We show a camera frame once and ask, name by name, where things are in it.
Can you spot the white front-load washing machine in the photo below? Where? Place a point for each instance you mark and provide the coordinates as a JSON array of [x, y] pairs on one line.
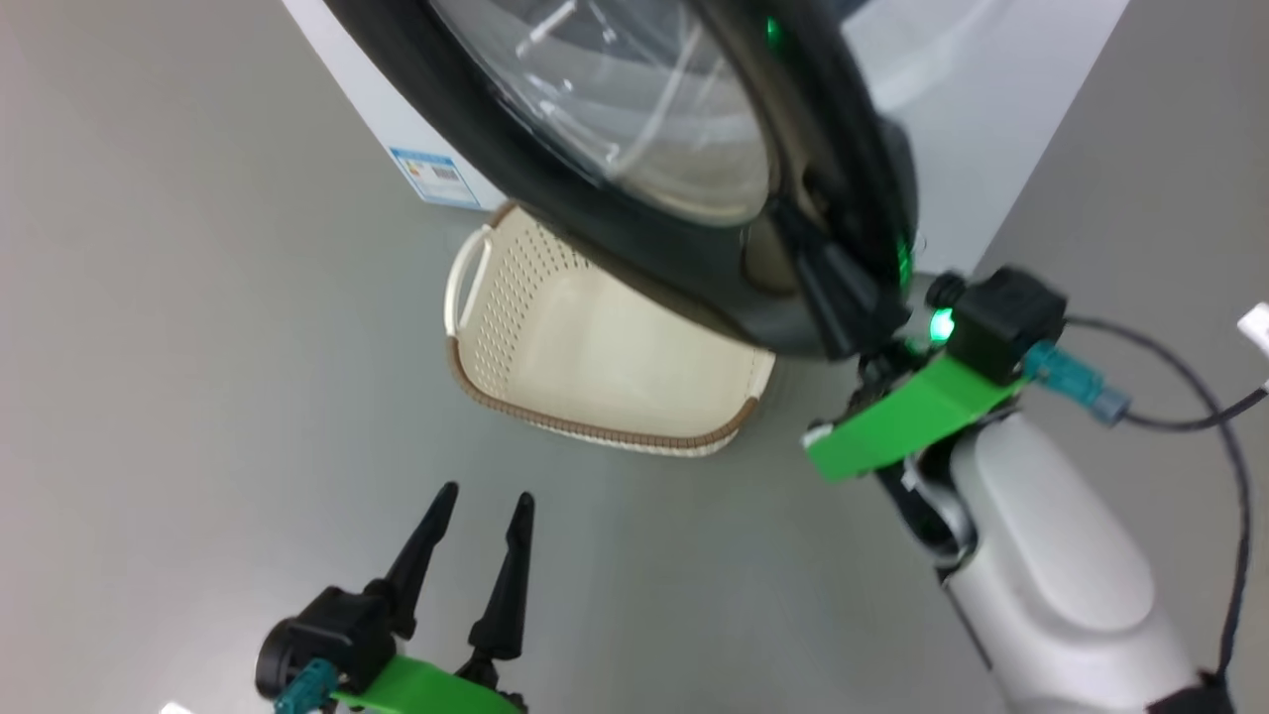
[[991, 119]]

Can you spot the cream perforated laundry basket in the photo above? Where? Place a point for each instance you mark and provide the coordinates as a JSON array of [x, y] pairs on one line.
[[595, 367]]

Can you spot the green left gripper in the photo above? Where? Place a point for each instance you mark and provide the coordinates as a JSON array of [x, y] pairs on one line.
[[426, 689]]

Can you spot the washing machine door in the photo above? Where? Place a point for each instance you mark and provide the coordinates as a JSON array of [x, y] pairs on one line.
[[555, 198]]

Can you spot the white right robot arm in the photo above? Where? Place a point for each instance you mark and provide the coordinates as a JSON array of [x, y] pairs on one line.
[[1041, 575]]

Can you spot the blue energy label sticker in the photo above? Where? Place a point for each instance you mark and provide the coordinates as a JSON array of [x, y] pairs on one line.
[[436, 178]]

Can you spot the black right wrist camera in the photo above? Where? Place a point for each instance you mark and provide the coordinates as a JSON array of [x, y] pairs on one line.
[[1001, 322]]

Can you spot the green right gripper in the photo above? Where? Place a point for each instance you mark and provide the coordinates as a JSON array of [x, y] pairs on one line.
[[912, 416]]

